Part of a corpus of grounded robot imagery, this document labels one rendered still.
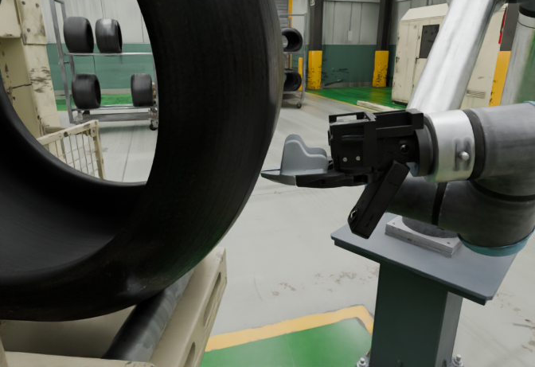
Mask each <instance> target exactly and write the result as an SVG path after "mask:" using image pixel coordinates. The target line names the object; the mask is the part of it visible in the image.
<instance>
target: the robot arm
mask: <svg viewBox="0 0 535 367"><path fill-rule="evenodd" d="M506 3H509V4H511V3H520V6H519V11H518V13H519V17H518V20H517V28H516V31H515V35H514V42H513V46H512V49H511V54H510V60H509V64H508V68H507V72H506V78H505V82H504V86H503V90H502V97H501V100H500V104H499V106H494V107H480V108H471V109H465V110H459V109H460V107H461V104H462V102H463V98H464V96H465V93H466V90H467V86H468V84H469V82H470V79H471V75H472V72H473V70H474V66H475V64H476V61H477V59H478V55H479V52H480V49H481V47H482V43H483V41H484V38H485V36H486V31H487V29H488V27H489V24H490V20H491V18H492V16H493V15H495V14H496V13H497V12H498V11H499V10H500V9H501V8H502V7H503V6H504V4H506ZM447 6H448V11H447V13H446V16H445V18H444V20H443V23H442V25H441V27H440V29H439V32H438V34H437V37H436V39H435V42H434V44H433V46H432V49H431V52H430V53H429V55H428V58H427V60H426V63H425V65H424V68H423V70H422V73H421V74H420V78H419V79H418V81H417V84H416V86H415V89H414V91H413V93H412V96H411V99H410V100H409V102H408V106H407V107H406V109H401V110H394V111H379V112H372V113H368V112H367V111H358V112H350V113H343V114H336V115H328V116H329V126H330V127H329V130H327V134H328V144H329V146H330V154H331V156H327V153H326V151H325V150H324V149H323V148H321V147H308V146H307V145H306V144H305V142H304V141H303V140H302V138H301V136H300V135H298V134H290V135H288V136H287V137H286V138H285V142H284V146H283V154H282V160H281V165H279V166H273V167H270V168H267V169H264V170H261V172H260V175H261V177H262V178H266V179H267V180H270V181H272V182H276V183H280V184H284V185H293V186H298V187H305V188H317V189H329V188H338V187H343V186H348V187H352V186H359V185H365V189H364V191H363V192H362V194H361V196H360V197H359V199H358V201H357V203H356V205H355V206H354V207H353V208H352V210H351V211H350V214H349V216H348V218H347V222H348V224H349V227H350V230H351V232H352V233H353V234H355V235H357V236H359V237H361V238H364V239H367V240H368V239H369V238H370V236H371V234H372V233H373V230H374V229H375V228H376V227H377V224H378V222H379V221H380V219H381V218H382V216H383V215H384V213H393V214H396V215H399V216H402V222H403V223H404V225H406V226H407V227H408V228H410V229H411V230H413V231H415V232H418V233H421V234H424V235H426V236H433V237H438V238H453V237H458V238H459V239H460V241H461V242H462V243H463V245H464V246H466V247H467V248H469V249H470V250H471V251H473V252H476V253H478V254H481V255H484V256H493V257H503V256H511V255H513V254H515V253H517V252H519V251H521V250H522V249H523V248H524V247H525V246H526V244H527V242H528V240H529V238H530V237H531V236H532V234H533V232H534V230H535V0H447ZM349 115H355V116H356V119H354V120H350V121H344V120H343V119H337V117H341V116H349Z"/></svg>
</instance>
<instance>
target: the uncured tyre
mask: <svg viewBox="0 0 535 367"><path fill-rule="evenodd" d="M137 3H138V5H139V9H140V11H141V13H142V16H143V20H144V22H145V26H146V30H147V33H148V36H149V39H150V45H151V49H152V53H153V57H154V65H155V70H156V76H157V83H158V136H157V142H156V147H155V152H154V159H153V163H152V167H151V169H150V174H149V177H148V179H147V181H143V182H115V181H109V180H105V179H102V178H97V177H94V176H92V175H89V174H86V173H83V172H81V171H79V170H77V169H75V168H73V167H71V166H69V165H68V164H66V163H64V162H62V161H61V160H60V159H59V158H57V157H56V156H54V155H53V154H52V153H50V152H49V151H48V150H47V149H46V148H44V147H43V146H42V145H41V144H40V143H39V142H38V141H37V140H36V139H35V138H34V136H33V135H32V134H31V133H30V132H29V130H28V129H27V128H26V126H25V124H24V123H23V122H22V121H21V119H20V118H19V116H18V114H17V112H16V111H15V110H14V107H13V105H12V103H11V102H10V99H9V97H8V95H7V93H6V90H5V87H4V84H3V82H2V78H1V74H0V319H3V320H17V321H31V322H67V321H76V320H82V319H87V318H95V317H99V316H103V315H106V314H111V313H115V312H117V311H120V310H124V309H126V308H128V307H131V306H134V305H136V304H138V303H141V302H143V301H145V300H147V299H149V298H150V297H152V296H154V295H156V294H157V293H159V292H161V291H163V290H164V289H166V288H167V287H169V286H170V285H171V284H173V283H175V282H176V281H177V280H179V279H180V278H181V277H182V276H183V275H185V274H186V273H187V272H188V271H190V270H191V269H193V268H194V267H195V266H196V265H198V264H199V263H200V262H201V261H202V260H203V259H204V258H205V257H206V256H207V255H208V254H209V253H210V252H211V251H212V250H213V249H214V248H215V247H216V246H217V245H218V244H219V243H220V242H221V241H222V240H223V238H224V237H225V236H226V234H227V233H228V231H229V230H230V229H231V227H232V226H233V225H234V224H235V222H236V220H237V219H238V217H239V216H240V214H241V213H242V211H243V209H244V207H245V206H246V204H247V202H248V199H249V198H250V196H251V194H252V191H253V190H254V187H255V185H256V182H257V180H258V177H259V176H260V171H261V170H262V167H263V164H264V160H265V158H266V156H267V153H268V149H269V146H270V145H271V141H272V138H273V135H274V133H275V129H276V126H277V123H278V119H279V113H280V109H281V104H282V99H283V85H284V52H283V38H282V32H281V27H280V23H279V16H278V12H277V9H276V6H275V1H274V0H137Z"/></svg>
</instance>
